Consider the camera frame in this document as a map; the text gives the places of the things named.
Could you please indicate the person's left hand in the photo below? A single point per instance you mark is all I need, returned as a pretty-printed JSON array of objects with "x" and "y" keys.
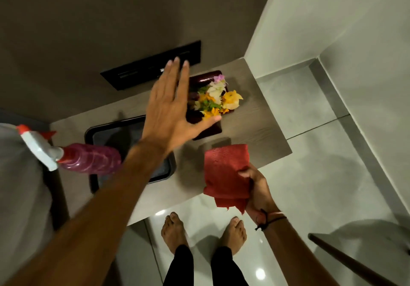
[{"x": 163, "y": 116}]

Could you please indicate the person's right hand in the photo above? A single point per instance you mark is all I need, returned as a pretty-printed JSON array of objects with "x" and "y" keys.
[{"x": 261, "y": 196}]

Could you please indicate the person's right thumb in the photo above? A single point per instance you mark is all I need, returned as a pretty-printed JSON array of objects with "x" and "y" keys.
[{"x": 247, "y": 172}]

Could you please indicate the person's left thumb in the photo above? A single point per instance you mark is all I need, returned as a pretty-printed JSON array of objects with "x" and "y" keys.
[{"x": 206, "y": 124}]

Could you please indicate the person's left middle finger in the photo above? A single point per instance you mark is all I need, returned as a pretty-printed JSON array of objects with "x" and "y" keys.
[{"x": 170, "y": 75}]

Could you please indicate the red cleaning cloth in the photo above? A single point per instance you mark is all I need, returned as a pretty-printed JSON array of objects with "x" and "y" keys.
[{"x": 225, "y": 173}]

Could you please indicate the person's left forearm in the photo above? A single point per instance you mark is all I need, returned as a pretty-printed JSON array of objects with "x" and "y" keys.
[{"x": 86, "y": 221}]

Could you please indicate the person's right forearm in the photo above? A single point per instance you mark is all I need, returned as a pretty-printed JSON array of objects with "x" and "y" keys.
[{"x": 294, "y": 253}]

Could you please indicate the bunch of mixed flowers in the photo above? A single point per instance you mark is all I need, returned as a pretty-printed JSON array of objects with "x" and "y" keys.
[{"x": 217, "y": 98}]

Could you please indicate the dark red glossy flower box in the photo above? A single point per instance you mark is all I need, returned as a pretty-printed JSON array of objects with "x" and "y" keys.
[{"x": 201, "y": 80}]

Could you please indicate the orange thread wristband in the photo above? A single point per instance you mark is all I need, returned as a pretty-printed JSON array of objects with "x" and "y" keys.
[{"x": 278, "y": 213}]

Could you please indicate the black thread wristband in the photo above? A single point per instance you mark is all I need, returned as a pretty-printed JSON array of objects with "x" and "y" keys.
[{"x": 265, "y": 222}]

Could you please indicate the person's right foot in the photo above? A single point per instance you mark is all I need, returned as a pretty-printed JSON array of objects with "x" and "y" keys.
[{"x": 233, "y": 236}]

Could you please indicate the person's foot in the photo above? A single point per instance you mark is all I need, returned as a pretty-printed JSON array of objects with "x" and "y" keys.
[
  {"x": 233, "y": 236},
  {"x": 174, "y": 233}
]

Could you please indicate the black plastic tray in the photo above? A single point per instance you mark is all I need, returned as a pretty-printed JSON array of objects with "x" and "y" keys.
[{"x": 102, "y": 135}]

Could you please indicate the person's left foot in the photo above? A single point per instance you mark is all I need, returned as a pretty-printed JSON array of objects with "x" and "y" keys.
[{"x": 174, "y": 233}]

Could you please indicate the person's right leg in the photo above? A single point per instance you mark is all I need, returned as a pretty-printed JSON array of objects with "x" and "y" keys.
[{"x": 225, "y": 269}]

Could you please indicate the person's leg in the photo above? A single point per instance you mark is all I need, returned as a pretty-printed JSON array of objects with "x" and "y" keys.
[
  {"x": 179, "y": 268},
  {"x": 225, "y": 269}
]

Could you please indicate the person's left leg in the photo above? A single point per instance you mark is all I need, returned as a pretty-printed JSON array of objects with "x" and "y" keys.
[{"x": 179, "y": 268}]

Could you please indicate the pink spray bottle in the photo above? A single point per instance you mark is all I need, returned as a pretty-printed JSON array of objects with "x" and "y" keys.
[{"x": 86, "y": 159}]

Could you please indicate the grey bed sheet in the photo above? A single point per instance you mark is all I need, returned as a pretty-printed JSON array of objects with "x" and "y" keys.
[{"x": 22, "y": 205}]

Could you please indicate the black wall switch panel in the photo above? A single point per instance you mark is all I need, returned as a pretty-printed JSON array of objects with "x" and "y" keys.
[{"x": 141, "y": 67}]

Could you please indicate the dark wooden bed frame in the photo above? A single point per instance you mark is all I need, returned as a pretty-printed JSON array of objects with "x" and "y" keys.
[{"x": 59, "y": 192}]

